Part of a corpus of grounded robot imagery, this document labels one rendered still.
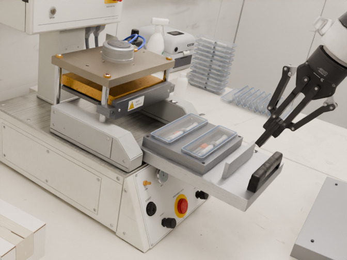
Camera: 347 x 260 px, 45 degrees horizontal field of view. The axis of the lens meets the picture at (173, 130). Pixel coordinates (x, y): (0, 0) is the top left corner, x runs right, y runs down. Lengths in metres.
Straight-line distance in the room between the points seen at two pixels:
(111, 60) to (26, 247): 0.47
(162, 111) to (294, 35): 2.31
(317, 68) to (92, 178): 0.55
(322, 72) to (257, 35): 2.67
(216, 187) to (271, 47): 2.63
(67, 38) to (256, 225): 0.71
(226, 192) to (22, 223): 0.42
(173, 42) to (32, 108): 0.94
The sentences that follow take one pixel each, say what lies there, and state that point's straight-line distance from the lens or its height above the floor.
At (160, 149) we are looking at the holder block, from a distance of 0.95.
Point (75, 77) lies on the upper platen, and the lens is 1.08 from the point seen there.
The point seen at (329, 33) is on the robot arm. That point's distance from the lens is 0.81.
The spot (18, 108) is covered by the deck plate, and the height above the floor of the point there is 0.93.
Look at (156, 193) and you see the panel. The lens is 1.02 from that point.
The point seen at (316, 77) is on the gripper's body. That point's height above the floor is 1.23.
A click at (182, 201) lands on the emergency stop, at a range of 1.10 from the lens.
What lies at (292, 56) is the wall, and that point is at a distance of 3.41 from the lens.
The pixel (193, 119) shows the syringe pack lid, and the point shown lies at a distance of 1.07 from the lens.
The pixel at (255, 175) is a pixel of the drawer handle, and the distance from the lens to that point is 0.89.
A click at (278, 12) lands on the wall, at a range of 3.40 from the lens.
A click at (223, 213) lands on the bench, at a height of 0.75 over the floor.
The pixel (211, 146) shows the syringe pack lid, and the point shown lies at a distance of 0.96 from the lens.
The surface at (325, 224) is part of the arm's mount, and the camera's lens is 1.22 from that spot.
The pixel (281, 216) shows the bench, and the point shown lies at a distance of 1.26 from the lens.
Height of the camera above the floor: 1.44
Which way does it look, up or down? 26 degrees down
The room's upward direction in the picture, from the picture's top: 11 degrees clockwise
